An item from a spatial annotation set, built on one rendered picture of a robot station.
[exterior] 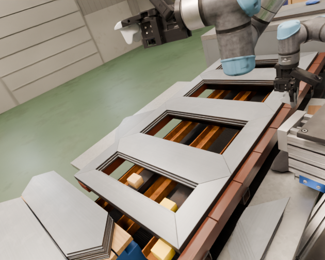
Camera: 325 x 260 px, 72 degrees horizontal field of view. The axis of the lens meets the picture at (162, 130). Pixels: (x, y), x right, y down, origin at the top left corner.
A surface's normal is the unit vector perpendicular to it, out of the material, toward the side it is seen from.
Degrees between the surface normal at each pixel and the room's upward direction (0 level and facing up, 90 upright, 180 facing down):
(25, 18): 90
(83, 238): 0
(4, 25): 90
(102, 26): 90
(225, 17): 90
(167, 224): 0
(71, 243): 0
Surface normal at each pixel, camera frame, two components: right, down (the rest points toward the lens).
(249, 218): -0.31, -0.80
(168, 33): -0.46, 0.48
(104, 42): 0.59, 0.26
